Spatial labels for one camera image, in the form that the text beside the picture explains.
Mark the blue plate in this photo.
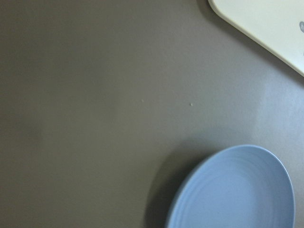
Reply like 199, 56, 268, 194
165, 145, 295, 228

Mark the cream rabbit tray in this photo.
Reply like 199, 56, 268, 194
209, 0, 304, 75

